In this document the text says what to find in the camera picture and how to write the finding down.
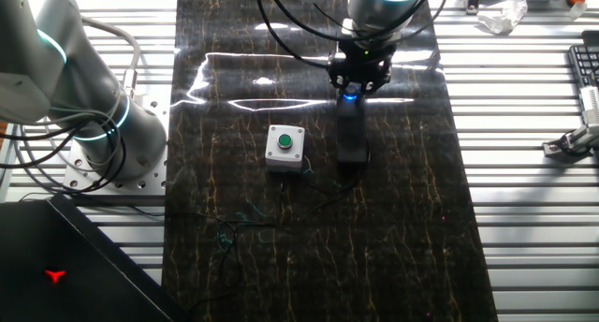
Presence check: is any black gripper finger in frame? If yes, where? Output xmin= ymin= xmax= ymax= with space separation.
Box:
xmin=328 ymin=63 xmax=352 ymax=94
xmin=365 ymin=63 xmax=394 ymax=94

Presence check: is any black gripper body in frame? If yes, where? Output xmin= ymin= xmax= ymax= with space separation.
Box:
xmin=327 ymin=44 xmax=396 ymax=83

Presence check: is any black speaker bar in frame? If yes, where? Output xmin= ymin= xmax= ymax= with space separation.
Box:
xmin=335 ymin=95 xmax=371 ymax=165

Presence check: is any grey box with green button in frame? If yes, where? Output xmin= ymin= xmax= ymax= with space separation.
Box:
xmin=264 ymin=124 xmax=306 ymax=174

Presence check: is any clear plastic bag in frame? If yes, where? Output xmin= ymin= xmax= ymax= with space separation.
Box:
xmin=476 ymin=0 xmax=529 ymax=36

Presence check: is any black marble pattern mat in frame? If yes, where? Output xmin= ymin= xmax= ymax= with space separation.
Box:
xmin=161 ymin=0 xmax=500 ymax=322

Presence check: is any black keyboard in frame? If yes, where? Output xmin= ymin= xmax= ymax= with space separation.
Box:
xmin=567 ymin=30 xmax=599 ymax=87

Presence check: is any black laptop with red logo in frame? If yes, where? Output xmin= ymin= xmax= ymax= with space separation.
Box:
xmin=0 ymin=193 xmax=193 ymax=322

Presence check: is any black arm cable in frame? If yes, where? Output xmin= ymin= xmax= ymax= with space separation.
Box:
xmin=255 ymin=0 xmax=450 ymax=71

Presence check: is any thin black speaker cable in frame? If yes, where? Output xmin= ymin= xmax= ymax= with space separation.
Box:
xmin=299 ymin=141 xmax=373 ymax=220

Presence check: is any thin black button box cable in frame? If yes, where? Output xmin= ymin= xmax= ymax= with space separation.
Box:
xmin=161 ymin=181 xmax=286 ymax=314

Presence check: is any small camera on metal bracket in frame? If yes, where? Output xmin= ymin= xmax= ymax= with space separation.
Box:
xmin=542 ymin=123 xmax=599 ymax=160

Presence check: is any grey base cable with connector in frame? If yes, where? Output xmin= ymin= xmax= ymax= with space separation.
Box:
xmin=77 ymin=15 xmax=141 ymax=99

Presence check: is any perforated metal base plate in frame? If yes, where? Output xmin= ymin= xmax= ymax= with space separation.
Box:
xmin=63 ymin=85 xmax=169 ymax=196

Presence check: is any silver ribbed camera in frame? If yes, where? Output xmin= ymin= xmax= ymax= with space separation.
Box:
xmin=578 ymin=85 xmax=599 ymax=126

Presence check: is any black base cable bundle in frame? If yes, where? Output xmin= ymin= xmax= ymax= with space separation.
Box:
xmin=0 ymin=115 xmax=130 ymax=195

